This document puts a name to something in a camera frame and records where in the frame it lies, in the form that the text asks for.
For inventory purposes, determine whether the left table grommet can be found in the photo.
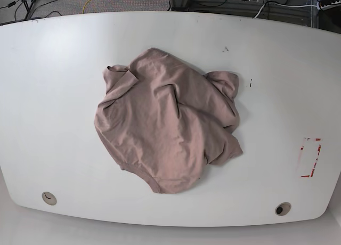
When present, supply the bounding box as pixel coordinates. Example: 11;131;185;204
42;192;57;206

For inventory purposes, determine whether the right table grommet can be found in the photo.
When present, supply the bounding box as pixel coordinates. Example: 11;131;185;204
275;202;291;216

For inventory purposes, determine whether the red tape marking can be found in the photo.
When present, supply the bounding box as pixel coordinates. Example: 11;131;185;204
296;137;322;178

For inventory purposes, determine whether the table grommet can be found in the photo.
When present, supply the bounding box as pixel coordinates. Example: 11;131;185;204
42;192;57;206
275;202;291;216

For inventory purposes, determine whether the white power strip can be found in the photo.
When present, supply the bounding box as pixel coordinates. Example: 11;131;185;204
317;0;340;10

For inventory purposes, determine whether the dusty pink T-shirt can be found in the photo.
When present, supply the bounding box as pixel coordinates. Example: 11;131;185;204
94;48;242;194

